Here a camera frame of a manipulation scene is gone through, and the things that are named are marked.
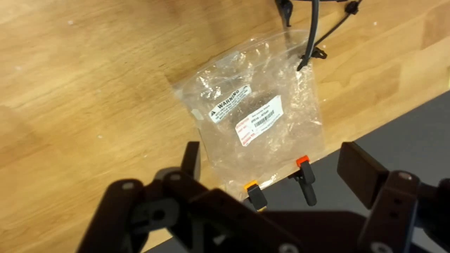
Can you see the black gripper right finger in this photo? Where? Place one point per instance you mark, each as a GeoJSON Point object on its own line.
{"type": "Point", "coordinates": [397, 202]}

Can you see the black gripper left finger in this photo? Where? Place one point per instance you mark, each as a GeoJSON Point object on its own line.
{"type": "Point", "coordinates": [201, 220]}

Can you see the clear plastic bag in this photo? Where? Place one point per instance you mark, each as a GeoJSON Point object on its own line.
{"type": "Point", "coordinates": [255, 110]}

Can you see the orange-tipped black clamp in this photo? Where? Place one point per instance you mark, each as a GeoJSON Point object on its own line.
{"type": "Point", "coordinates": [305, 179]}

